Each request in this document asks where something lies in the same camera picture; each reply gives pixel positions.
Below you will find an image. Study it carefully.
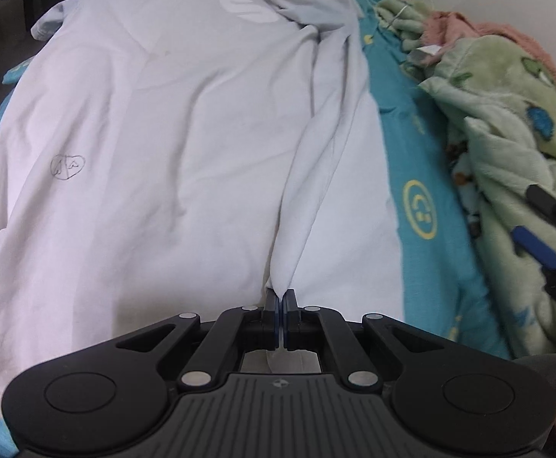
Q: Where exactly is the white t-shirt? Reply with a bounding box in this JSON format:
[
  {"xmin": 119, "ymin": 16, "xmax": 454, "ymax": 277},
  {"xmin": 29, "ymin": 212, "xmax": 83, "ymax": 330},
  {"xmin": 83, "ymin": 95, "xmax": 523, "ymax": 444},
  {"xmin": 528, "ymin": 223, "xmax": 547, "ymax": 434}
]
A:
[{"xmin": 0, "ymin": 0, "xmax": 407, "ymax": 419}]

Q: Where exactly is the pink fleece garment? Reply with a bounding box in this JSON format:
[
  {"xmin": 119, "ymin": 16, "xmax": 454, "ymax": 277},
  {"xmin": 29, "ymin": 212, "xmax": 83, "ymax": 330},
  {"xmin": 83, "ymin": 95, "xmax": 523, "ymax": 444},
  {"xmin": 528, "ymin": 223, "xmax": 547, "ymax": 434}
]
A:
[{"xmin": 422, "ymin": 11, "xmax": 556, "ymax": 86}]

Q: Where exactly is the teal patterned bed sheet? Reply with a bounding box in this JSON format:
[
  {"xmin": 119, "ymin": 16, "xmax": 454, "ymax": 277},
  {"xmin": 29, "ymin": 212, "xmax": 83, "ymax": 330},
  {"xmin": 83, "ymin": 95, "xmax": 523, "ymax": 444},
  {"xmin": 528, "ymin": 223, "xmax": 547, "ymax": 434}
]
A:
[{"xmin": 0, "ymin": 0, "xmax": 514, "ymax": 458}]

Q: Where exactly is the green fleece blanket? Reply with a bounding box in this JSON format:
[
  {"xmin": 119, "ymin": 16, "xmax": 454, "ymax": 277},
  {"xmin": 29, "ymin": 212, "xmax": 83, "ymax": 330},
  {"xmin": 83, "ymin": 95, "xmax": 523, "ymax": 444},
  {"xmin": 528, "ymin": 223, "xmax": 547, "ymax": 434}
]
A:
[{"xmin": 375, "ymin": 0, "xmax": 556, "ymax": 356}]

